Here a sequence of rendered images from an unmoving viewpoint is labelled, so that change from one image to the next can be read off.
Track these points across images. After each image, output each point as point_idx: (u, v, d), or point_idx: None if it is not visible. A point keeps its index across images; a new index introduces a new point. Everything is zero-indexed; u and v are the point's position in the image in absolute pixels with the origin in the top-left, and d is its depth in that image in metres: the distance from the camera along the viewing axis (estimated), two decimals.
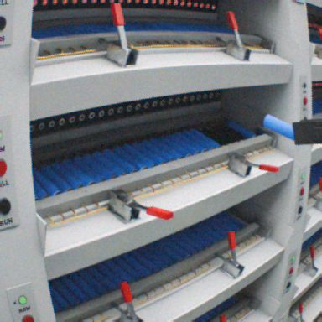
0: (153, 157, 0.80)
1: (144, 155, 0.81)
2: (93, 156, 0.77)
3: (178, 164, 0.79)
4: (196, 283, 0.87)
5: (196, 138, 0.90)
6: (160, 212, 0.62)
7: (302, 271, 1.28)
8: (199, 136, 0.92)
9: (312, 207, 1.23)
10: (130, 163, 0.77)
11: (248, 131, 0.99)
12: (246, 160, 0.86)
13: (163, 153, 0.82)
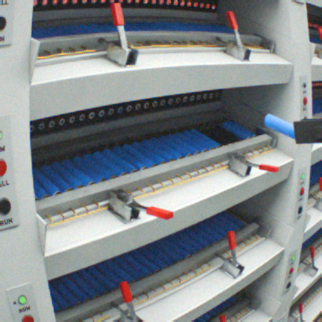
0: (153, 157, 0.80)
1: (144, 155, 0.81)
2: (93, 156, 0.77)
3: (178, 164, 0.79)
4: (196, 283, 0.87)
5: (196, 138, 0.90)
6: (160, 212, 0.62)
7: (302, 271, 1.28)
8: (199, 136, 0.92)
9: (312, 207, 1.23)
10: (130, 163, 0.77)
11: (248, 131, 0.99)
12: (246, 160, 0.86)
13: (163, 153, 0.82)
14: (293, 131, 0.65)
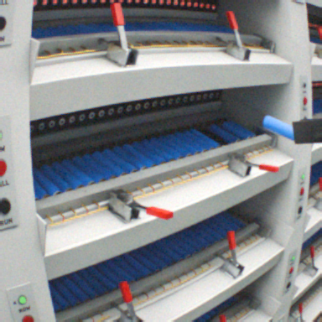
0: (153, 157, 0.80)
1: (144, 155, 0.81)
2: (93, 156, 0.77)
3: (178, 164, 0.79)
4: (196, 283, 0.87)
5: (196, 138, 0.90)
6: (160, 212, 0.62)
7: (302, 271, 1.28)
8: (199, 136, 0.92)
9: (312, 207, 1.23)
10: (130, 163, 0.77)
11: (248, 131, 0.99)
12: (246, 160, 0.86)
13: (163, 153, 0.82)
14: (229, 133, 0.95)
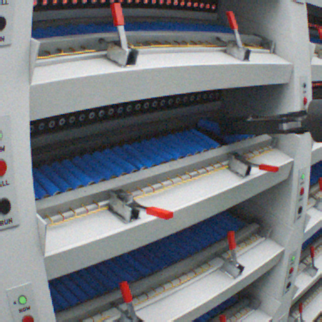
0: (153, 157, 0.80)
1: (144, 155, 0.81)
2: (93, 156, 0.77)
3: (178, 164, 0.79)
4: (196, 283, 0.87)
5: (196, 138, 0.90)
6: (160, 212, 0.62)
7: (302, 271, 1.28)
8: (199, 136, 0.92)
9: (312, 207, 1.23)
10: (130, 163, 0.77)
11: None
12: (246, 160, 0.86)
13: (163, 153, 0.82)
14: None
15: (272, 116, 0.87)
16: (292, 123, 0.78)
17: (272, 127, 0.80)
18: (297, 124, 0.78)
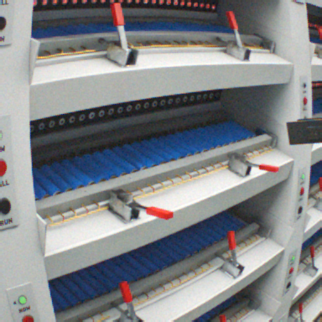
0: (153, 157, 0.80)
1: (144, 155, 0.81)
2: (93, 156, 0.77)
3: (178, 164, 0.79)
4: (196, 283, 0.87)
5: (196, 138, 0.90)
6: (160, 212, 0.62)
7: (302, 271, 1.28)
8: (199, 136, 0.92)
9: (312, 207, 1.23)
10: (130, 163, 0.77)
11: (248, 131, 0.99)
12: (246, 160, 0.86)
13: (163, 153, 0.82)
14: (229, 133, 0.95)
15: None
16: None
17: None
18: None
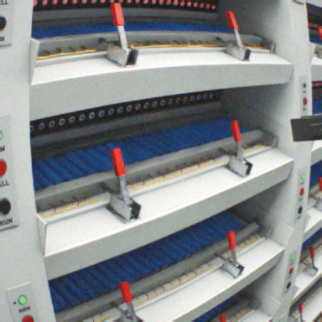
0: (146, 152, 0.81)
1: (137, 150, 0.82)
2: (86, 151, 0.77)
3: (168, 158, 0.80)
4: (196, 283, 0.87)
5: (189, 134, 0.91)
6: (111, 158, 0.66)
7: (302, 271, 1.28)
8: (193, 132, 0.93)
9: (312, 207, 1.23)
10: (122, 158, 0.78)
11: (242, 127, 1.00)
12: (240, 160, 0.86)
13: (156, 148, 0.83)
14: (222, 129, 0.96)
15: None
16: None
17: None
18: None
